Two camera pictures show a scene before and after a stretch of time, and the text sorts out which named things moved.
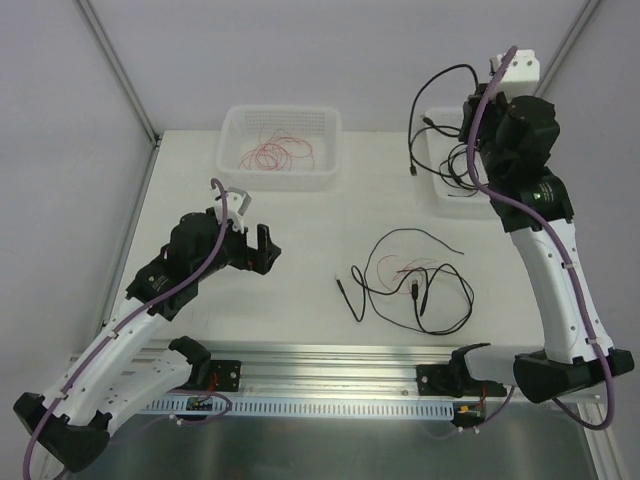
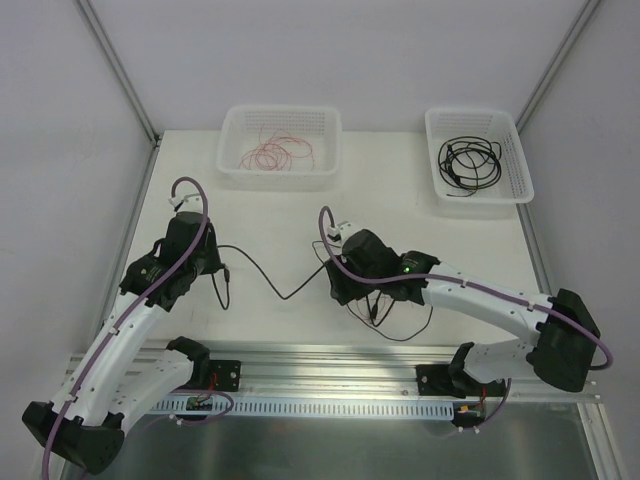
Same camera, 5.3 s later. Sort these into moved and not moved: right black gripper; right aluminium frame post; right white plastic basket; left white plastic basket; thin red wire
Moved: right black gripper
Not moved: thin red wire; right white plastic basket; right aluminium frame post; left white plastic basket
